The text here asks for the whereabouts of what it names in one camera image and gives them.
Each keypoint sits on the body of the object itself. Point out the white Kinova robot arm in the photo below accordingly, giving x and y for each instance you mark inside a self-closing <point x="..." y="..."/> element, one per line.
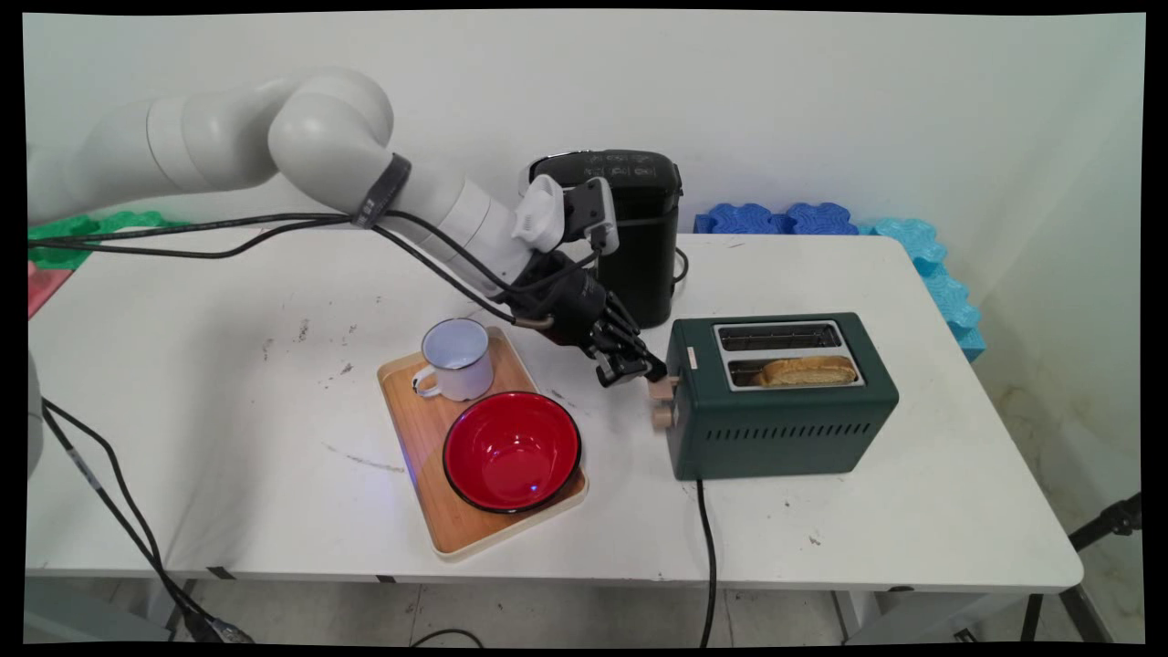
<point x="319" y="137"/>

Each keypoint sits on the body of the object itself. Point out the black coffee machine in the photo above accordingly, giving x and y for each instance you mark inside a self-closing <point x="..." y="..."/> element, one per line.
<point x="652" y="265"/>

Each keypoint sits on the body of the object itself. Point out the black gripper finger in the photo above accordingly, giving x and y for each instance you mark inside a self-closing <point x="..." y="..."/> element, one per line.
<point x="620" y="370"/>
<point x="639" y="351"/>

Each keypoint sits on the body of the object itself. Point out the beige toaster knob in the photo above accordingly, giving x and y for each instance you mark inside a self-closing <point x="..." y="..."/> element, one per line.
<point x="662" y="419"/>

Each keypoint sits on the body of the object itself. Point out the red bowl, black rim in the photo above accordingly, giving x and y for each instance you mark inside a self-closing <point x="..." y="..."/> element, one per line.
<point x="511" y="452"/>

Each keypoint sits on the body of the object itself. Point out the beige toaster lever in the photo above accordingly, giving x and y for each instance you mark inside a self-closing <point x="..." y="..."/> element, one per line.
<point x="663" y="390"/>

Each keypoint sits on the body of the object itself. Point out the wooden serving tray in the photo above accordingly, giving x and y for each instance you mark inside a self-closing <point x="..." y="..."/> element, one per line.
<point x="420" y="438"/>

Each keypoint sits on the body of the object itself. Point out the white enamel mug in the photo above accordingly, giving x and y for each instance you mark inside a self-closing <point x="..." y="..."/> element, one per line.
<point x="461" y="365"/>

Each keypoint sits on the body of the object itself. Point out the black tripod leg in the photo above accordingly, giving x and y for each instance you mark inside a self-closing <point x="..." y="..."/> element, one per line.
<point x="1104" y="525"/>

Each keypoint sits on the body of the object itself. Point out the dark blue foam mat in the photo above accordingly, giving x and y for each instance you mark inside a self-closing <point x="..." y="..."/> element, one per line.
<point x="821" y="219"/>
<point x="744" y="219"/>

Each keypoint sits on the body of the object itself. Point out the dark green toaster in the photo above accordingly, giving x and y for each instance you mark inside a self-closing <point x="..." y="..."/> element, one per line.
<point x="776" y="429"/>

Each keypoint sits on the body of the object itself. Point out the light blue foam mat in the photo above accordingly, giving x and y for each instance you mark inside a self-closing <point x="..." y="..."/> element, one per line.
<point x="949" y="292"/>

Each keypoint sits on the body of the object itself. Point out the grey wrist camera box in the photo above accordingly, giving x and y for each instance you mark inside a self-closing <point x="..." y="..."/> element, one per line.
<point x="570" y="214"/>

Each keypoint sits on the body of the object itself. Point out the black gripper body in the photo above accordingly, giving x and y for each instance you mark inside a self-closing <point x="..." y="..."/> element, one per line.
<point x="570" y="301"/>

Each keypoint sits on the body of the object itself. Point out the toasted bread slice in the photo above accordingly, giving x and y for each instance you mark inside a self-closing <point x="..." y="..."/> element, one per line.
<point x="808" y="371"/>

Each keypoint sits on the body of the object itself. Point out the red foam mat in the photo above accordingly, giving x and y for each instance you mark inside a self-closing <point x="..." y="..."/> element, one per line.
<point x="44" y="287"/>

